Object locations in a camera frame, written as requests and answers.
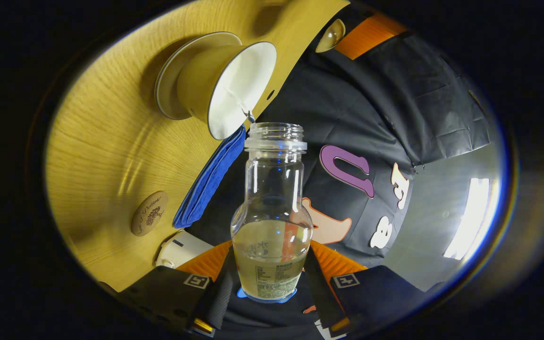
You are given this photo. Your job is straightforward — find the round wooden coaster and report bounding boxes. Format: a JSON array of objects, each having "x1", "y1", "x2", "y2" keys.
[{"x1": 131, "y1": 191, "x2": 169, "y2": 237}]

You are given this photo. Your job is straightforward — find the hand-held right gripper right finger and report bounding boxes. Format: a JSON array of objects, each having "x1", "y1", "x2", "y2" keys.
[{"x1": 303, "y1": 240, "x2": 442, "y2": 338}]

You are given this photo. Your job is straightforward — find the folded blue towel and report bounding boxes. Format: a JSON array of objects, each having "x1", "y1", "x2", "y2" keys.
[{"x1": 173, "y1": 125, "x2": 247, "y2": 229}]

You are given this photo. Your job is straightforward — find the cream ceramic saucer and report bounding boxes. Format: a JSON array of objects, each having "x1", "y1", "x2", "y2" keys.
[{"x1": 155, "y1": 32, "x2": 243, "y2": 120}]

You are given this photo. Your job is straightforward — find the cream ceramic teacup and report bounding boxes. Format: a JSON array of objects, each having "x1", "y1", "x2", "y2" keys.
[{"x1": 177, "y1": 42, "x2": 277, "y2": 140}]

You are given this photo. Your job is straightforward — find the black backdrop cloth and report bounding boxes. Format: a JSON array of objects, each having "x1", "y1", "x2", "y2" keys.
[{"x1": 189, "y1": 5, "x2": 492, "y2": 340}]

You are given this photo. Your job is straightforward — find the cream teacup lid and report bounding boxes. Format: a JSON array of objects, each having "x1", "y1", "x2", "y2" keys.
[{"x1": 315, "y1": 19, "x2": 346, "y2": 53}]

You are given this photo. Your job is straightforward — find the cream toaster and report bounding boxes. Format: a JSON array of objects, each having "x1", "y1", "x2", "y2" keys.
[{"x1": 155, "y1": 230, "x2": 215, "y2": 269}]

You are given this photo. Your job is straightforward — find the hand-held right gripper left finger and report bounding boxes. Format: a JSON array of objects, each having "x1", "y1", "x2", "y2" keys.
[{"x1": 116, "y1": 240, "x2": 239, "y2": 337}]

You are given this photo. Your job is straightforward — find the clear glass water bottle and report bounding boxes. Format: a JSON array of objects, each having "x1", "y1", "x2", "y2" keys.
[{"x1": 230, "y1": 122, "x2": 314, "y2": 303}]

